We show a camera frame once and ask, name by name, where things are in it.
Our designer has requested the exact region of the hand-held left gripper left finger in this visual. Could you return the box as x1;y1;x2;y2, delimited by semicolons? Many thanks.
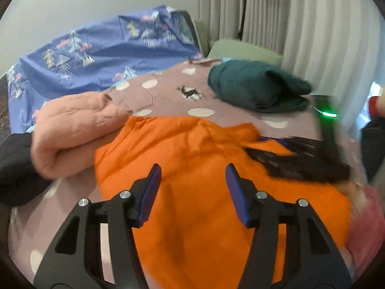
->
33;163;163;289

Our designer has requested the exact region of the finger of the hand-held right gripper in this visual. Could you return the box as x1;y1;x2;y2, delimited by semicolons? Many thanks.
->
244;147;301;169
258;136;322;152

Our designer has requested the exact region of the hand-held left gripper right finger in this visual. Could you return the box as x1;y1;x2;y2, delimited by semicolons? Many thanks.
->
225;163;352;289

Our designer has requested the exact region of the orange puffer jacket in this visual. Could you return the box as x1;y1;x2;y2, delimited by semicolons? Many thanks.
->
94;116;352;289

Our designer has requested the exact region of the dark cloth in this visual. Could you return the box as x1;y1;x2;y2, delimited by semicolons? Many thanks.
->
360;123;385;184

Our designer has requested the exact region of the dark teal folded garment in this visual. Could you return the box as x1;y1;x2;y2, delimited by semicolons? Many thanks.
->
207;60;312;112

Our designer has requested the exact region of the pink fluffy garment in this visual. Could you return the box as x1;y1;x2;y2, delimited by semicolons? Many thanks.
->
346;187;384;277

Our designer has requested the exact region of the mauve dotted bedsheet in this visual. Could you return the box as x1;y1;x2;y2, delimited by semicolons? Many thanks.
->
9;59;367;283

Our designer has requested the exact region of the salmon pink quilted jacket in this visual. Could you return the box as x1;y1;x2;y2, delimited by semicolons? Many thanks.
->
30;92;133;180

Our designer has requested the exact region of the green pillow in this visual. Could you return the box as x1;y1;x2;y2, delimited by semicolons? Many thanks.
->
207;39;283;67

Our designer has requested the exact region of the pale pleated curtain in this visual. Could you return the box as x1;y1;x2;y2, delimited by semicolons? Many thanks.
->
199;0;385;145

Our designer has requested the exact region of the grey-green upright pillow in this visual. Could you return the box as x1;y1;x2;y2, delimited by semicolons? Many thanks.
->
193;20;212;57

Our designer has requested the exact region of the black garment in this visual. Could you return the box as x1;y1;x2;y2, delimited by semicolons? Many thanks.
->
0;132;41;207

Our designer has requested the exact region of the blue tree-print blanket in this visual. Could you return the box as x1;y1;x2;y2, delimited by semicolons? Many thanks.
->
6;5;205;134

